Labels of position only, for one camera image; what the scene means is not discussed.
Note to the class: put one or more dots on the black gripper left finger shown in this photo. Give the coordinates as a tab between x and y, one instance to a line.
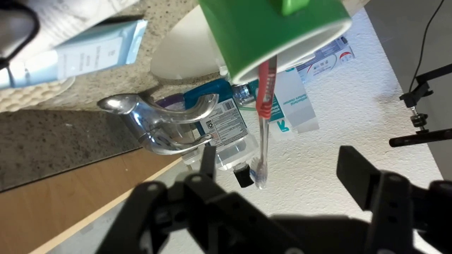
208	164

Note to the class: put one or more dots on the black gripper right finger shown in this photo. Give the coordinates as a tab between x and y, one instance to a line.
358	175

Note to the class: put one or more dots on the pink toothbrush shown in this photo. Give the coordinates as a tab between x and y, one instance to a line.
268	72

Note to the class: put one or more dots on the green cup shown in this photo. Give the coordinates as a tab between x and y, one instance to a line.
249	32

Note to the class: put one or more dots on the blue mouthwash bottle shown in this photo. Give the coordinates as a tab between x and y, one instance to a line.
235	144

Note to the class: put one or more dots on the chrome faucet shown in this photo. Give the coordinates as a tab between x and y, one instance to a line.
147	120

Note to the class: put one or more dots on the denture cleanser box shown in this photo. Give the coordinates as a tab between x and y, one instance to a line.
293	110

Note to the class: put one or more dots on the white sink basin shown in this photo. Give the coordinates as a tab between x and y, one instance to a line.
187	51

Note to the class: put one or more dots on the wood framed mirror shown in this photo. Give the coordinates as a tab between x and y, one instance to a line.
33	214

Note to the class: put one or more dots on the blue tube behind sink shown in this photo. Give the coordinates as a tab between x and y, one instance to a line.
102	46

